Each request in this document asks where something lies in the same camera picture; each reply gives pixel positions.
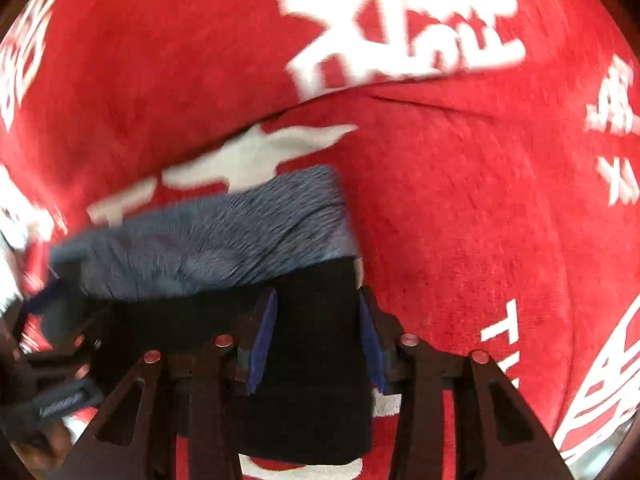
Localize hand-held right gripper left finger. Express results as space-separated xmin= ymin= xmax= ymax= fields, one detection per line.
xmin=60 ymin=288 xmax=280 ymax=480

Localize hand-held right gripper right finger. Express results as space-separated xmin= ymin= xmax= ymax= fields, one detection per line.
xmin=357 ymin=286 xmax=576 ymax=480

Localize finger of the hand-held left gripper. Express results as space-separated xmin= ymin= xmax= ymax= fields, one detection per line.
xmin=10 ymin=310 xmax=101 ymax=382
xmin=22 ymin=280 xmax=76 ymax=317

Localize black pants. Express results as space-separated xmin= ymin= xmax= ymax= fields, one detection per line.
xmin=100 ymin=255 xmax=374 ymax=467

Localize person's left hand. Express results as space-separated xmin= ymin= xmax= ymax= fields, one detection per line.
xmin=25 ymin=420 xmax=76 ymax=467

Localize red printed blanket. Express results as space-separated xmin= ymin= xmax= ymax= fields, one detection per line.
xmin=0 ymin=0 xmax=640 ymax=480

